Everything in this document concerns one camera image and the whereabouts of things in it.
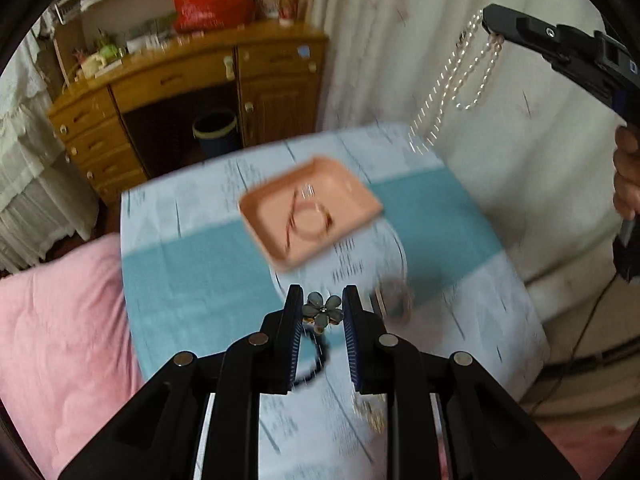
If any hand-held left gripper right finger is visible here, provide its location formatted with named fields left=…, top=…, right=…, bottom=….
left=342, top=284, right=582, bottom=480

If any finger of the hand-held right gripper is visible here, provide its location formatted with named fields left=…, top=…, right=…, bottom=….
left=482, top=3, right=562, bottom=63

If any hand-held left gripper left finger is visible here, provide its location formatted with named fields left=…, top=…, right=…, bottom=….
left=59, top=284, right=305, bottom=480

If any grey flower hair tie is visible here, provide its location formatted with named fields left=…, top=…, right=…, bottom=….
left=291, top=291, right=347, bottom=390

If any white pearl necklace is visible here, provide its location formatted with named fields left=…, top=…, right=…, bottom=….
left=407, top=10, right=503, bottom=153

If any pink rectangular tray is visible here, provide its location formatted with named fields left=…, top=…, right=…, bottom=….
left=238, top=156, right=385, bottom=273

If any small gold jewelry piece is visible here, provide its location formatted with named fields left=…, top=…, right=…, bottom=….
left=350, top=392, right=389, bottom=432

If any person's right hand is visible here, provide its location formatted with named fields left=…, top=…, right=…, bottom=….
left=613, top=125, right=640, bottom=222

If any rose gold bangle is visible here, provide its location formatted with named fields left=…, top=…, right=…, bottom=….
left=289, top=201, right=337, bottom=242

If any dark blue trash bin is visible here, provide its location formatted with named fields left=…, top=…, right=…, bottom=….
left=192, top=109, right=239, bottom=159

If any pink pillow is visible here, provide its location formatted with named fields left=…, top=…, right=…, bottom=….
left=0, top=232, right=147, bottom=480

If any red and white cup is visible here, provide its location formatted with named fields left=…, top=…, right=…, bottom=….
left=277, top=0, right=301, bottom=28

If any wooden desk with drawers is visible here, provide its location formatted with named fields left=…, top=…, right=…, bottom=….
left=47, top=24, right=331, bottom=206

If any white lace curtain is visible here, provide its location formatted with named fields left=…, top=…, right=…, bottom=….
left=0, top=35, right=101, bottom=272

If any white mug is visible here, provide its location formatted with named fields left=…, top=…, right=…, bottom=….
left=80, top=55, right=109, bottom=79

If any silver hoop bracelet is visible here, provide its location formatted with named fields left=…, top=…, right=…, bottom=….
left=372, top=240, right=417, bottom=320

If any black cable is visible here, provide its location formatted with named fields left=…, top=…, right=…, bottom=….
left=520, top=275, right=623, bottom=413

